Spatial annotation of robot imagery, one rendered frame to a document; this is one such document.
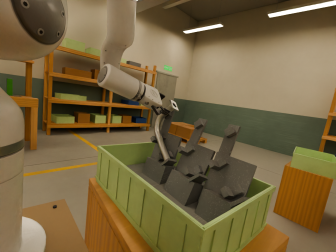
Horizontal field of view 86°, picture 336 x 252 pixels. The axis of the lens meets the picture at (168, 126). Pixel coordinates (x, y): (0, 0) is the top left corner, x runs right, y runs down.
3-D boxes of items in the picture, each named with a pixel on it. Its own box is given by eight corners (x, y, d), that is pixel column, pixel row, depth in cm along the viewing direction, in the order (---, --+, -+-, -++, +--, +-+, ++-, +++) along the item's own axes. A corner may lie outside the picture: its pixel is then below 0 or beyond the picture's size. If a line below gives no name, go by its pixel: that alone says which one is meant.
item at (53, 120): (149, 131, 626) (157, 64, 592) (47, 135, 411) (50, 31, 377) (140, 127, 663) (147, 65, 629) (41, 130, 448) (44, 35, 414)
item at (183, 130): (162, 134, 600) (164, 121, 593) (180, 134, 653) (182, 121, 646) (188, 144, 510) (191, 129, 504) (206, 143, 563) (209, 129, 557)
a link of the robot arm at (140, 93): (141, 90, 67) (147, 94, 69) (137, 75, 71) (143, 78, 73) (128, 104, 71) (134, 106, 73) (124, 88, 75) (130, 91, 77)
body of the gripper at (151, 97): (145, 94, 68) (165, 104, 76) (140, 76, 74) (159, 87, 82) (133, 106, 72) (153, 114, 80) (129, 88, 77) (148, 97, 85)
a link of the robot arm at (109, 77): (122, 95, 75) (133, 101, 69) (92, 81, 66) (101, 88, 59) (131, 76, 74) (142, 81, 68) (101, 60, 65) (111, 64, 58)
